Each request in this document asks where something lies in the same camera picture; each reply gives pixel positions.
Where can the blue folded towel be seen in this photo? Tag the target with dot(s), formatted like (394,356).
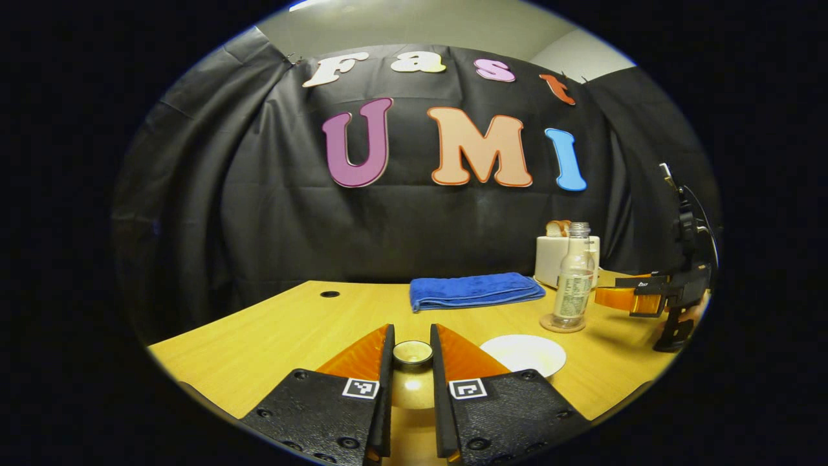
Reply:
(475,291)

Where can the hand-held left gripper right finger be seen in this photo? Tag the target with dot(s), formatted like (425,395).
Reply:
(440,401)

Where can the white toaster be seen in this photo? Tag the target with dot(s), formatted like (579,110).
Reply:
(550,259)

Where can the clear plastic water bottle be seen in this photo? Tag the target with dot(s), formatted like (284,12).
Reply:
(572,285)

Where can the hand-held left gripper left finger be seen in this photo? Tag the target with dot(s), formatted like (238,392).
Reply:
(386,401)

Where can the toast bread slice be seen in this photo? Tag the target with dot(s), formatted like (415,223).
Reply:
(554,228)
(566,227)

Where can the yellow ceramic teacup lid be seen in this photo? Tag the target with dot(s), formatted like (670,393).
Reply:
(413,388)

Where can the round wooden coaster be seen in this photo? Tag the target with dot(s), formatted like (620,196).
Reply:
(546,324)

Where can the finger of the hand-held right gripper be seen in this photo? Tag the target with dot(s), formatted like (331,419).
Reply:
(640,282)
(621,299)

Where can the yellow ceramic teacup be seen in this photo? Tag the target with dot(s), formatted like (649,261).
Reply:
(524,353)

